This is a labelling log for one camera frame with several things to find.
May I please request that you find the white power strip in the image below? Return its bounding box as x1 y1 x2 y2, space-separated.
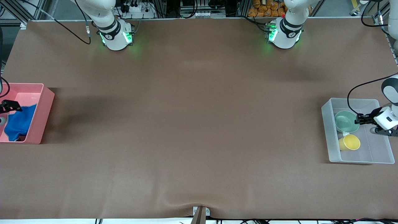
123 2 156 19

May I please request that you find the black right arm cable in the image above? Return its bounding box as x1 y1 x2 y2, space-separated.
0 0 91 98

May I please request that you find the pink plastic bin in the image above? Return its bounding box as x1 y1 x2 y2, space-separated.
0 83 55 145

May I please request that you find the pale green bowl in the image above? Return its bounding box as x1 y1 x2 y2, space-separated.
334 110 360 133

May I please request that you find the yellow cup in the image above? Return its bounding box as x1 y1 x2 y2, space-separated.
338 134 361 152

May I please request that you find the metal bracket with post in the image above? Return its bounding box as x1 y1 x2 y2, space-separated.
190 206 211 224

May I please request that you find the brown table mat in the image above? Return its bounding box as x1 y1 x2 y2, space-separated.
0 17 398 220

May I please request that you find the aluminium extrusion frame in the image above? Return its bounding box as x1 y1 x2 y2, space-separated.
0 0 58 30
372 0 398 64

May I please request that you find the orange snack bag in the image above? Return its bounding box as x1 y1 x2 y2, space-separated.
248 0 288 17

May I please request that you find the blue microfibre cloth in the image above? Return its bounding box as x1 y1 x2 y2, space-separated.
4 104 38 142

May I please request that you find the clear plastic bin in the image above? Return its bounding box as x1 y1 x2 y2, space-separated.
321 98 395 165

